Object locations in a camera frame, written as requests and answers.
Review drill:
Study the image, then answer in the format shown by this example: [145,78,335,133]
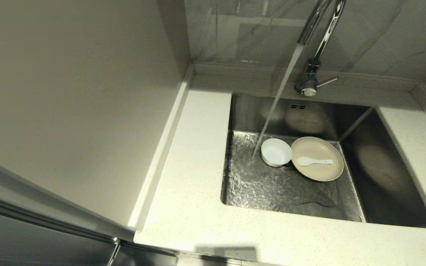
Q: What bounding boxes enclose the white bowl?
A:
[260,138,293,168]

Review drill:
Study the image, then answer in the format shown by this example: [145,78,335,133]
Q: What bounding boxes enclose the white ceramic soup spoon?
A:
[296,156,334,167]

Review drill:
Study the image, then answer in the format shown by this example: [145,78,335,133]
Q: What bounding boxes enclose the chrome kitchen faucet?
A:
[294,0,347,97]

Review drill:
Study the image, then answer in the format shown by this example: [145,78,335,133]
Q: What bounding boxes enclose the beige round plate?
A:
[290,136,345,182]

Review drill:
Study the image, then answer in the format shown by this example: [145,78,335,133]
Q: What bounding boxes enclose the stainless steel sink basin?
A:
[220,92,426,229]

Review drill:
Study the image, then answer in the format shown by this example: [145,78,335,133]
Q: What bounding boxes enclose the running water stream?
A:
[252,43,306,159]

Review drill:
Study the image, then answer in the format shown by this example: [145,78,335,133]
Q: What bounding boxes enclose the grey under-counter cabinet front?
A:
[109,242,178,266]

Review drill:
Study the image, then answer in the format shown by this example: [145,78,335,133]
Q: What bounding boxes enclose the beige tall cabinet side panel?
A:
[0,0,195,241]

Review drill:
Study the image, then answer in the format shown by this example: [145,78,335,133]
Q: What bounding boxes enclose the grey tall cabinet door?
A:
[0,192,119,266]

